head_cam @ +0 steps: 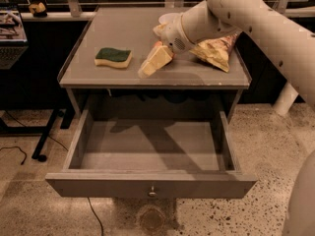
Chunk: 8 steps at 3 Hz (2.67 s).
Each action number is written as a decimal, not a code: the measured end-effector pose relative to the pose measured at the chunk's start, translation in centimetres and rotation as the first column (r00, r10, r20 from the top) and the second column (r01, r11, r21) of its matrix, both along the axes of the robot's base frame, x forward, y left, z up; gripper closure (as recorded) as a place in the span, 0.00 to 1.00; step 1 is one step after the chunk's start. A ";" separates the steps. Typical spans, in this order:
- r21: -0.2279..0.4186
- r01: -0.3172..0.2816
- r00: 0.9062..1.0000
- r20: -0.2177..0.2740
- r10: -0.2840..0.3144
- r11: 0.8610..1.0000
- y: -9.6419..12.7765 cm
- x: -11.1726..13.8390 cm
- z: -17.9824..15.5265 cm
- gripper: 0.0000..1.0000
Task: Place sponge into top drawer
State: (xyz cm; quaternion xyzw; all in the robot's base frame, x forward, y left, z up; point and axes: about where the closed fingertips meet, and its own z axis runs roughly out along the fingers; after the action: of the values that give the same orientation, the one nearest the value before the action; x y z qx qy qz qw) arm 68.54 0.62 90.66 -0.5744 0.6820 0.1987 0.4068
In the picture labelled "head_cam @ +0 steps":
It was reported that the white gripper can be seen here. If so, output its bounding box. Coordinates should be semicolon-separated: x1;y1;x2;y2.
138;13;196;79

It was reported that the black desk with clutter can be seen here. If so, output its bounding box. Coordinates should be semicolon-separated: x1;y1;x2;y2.
0;3;74;162

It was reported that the white bowl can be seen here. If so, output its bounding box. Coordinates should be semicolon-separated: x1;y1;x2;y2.
158;13;179;25

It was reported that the grey cabinet table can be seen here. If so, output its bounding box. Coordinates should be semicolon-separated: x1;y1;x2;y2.
59;7;251;115

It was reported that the green and yellow sponge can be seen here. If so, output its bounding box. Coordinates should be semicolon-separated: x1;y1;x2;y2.
94;47;132;69

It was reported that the metal drawer knob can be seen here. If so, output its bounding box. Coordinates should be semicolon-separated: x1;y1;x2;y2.
148;186;157;198

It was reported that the round floor drain cover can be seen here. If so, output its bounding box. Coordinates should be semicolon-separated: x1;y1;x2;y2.
137;205;166;233

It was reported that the black cable under drawer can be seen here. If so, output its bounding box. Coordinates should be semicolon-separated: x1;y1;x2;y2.
86;198;105;236

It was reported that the sea salt chips bag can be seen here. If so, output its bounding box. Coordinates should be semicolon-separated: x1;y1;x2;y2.
190;33;239;73

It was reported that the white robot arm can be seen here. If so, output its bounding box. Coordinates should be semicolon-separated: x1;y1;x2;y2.
171;0;315;236

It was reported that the yellow black object on ledge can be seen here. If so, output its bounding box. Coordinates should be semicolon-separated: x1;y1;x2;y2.
29;1;47;17

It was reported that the black cable on floor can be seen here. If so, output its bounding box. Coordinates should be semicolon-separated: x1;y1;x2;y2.
0;146;29;166

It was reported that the open grey top drawer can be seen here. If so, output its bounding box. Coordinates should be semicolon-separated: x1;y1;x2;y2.
45;93;258;200

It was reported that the white ledge railing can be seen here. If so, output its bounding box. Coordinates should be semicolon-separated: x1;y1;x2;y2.
20;0;315;22

